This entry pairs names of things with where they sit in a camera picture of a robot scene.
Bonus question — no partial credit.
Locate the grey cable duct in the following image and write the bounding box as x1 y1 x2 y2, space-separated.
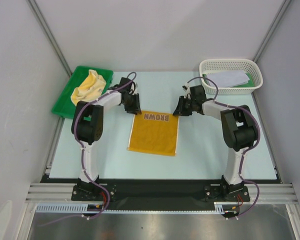
34 201 241 215

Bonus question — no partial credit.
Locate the pale yellow chick towel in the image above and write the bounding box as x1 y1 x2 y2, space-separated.
70 69 106 106

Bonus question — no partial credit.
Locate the white perforated basket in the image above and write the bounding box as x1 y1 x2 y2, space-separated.
199 59 263 95

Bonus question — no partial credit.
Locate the white towel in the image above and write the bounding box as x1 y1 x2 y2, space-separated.
206 71 250 88

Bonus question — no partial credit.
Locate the green plastic bin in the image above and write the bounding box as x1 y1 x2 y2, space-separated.
51 66 114 119

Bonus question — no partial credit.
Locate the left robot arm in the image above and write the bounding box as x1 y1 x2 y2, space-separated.
71 72 142 200

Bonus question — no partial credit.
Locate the aluminium frame rail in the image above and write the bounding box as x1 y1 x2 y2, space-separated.
25 183 298 204

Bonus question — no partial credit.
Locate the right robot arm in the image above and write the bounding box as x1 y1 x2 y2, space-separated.
173 85 260 201

